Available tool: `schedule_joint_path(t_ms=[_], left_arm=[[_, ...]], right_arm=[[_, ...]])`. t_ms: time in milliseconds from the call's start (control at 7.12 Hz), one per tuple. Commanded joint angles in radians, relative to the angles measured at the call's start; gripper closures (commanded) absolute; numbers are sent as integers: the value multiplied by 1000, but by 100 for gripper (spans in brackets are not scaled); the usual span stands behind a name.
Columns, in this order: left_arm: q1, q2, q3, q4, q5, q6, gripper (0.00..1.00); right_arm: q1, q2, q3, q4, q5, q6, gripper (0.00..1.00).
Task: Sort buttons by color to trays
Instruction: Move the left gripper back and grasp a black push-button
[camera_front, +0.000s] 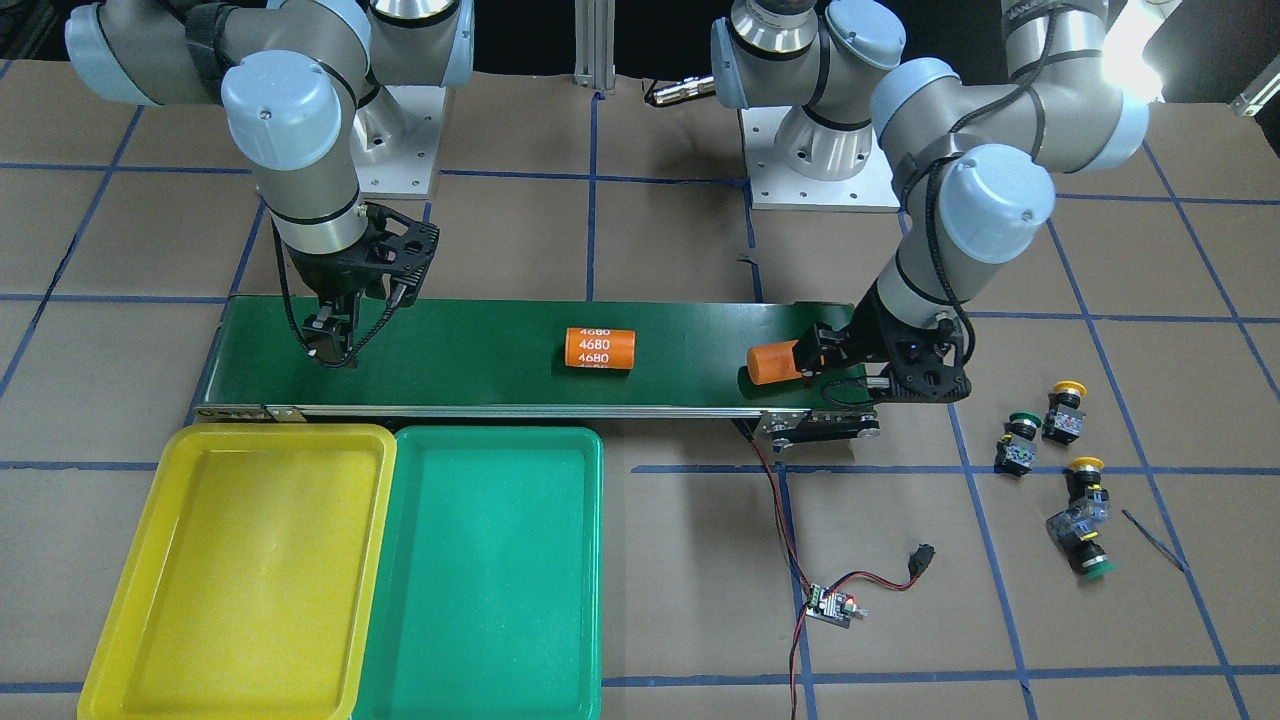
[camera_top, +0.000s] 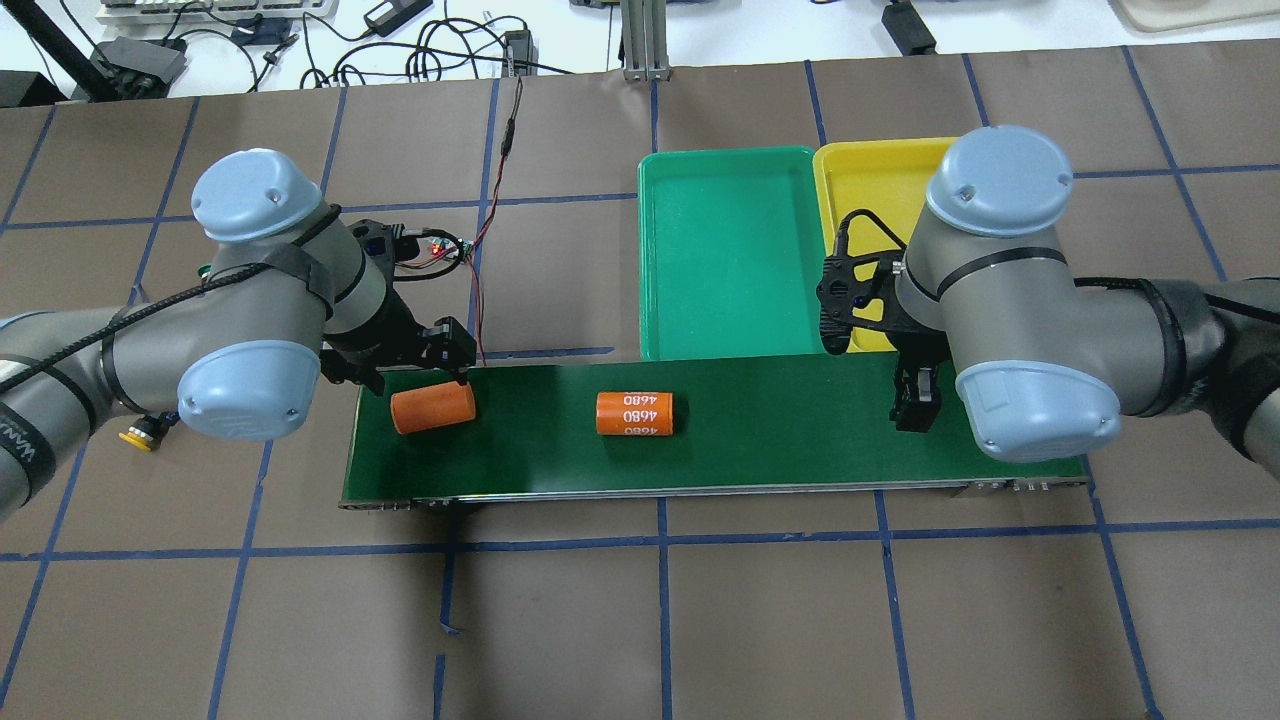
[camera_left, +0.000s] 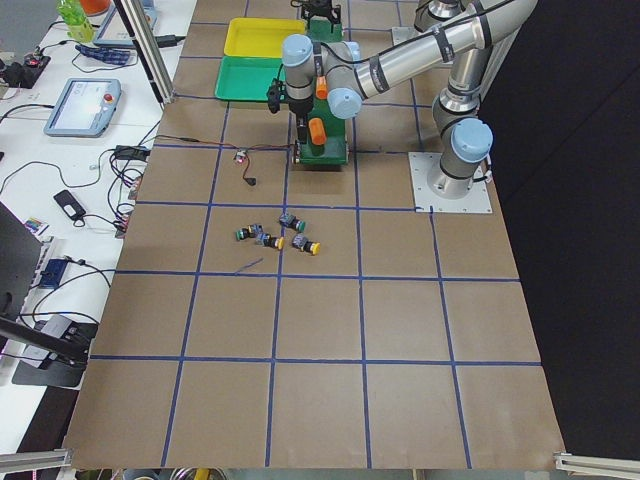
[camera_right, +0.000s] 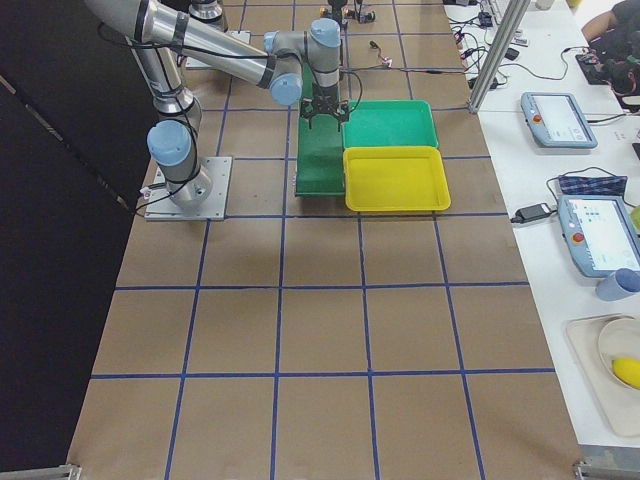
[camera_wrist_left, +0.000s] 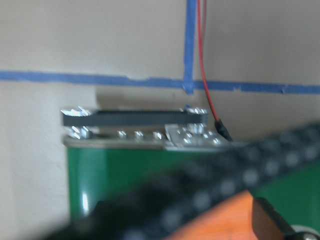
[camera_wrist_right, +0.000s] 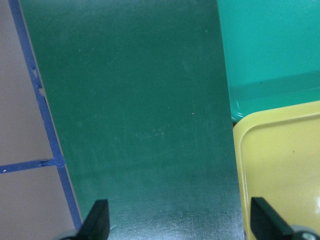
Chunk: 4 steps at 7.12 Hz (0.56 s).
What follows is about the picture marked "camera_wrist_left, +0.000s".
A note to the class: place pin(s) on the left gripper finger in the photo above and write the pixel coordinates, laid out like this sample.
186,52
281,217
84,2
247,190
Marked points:
268,224

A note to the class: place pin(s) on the plain orange cylinder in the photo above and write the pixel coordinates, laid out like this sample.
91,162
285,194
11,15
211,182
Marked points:
229,220

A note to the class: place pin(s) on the green conveyor belt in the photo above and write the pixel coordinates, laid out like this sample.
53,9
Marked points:
110,152

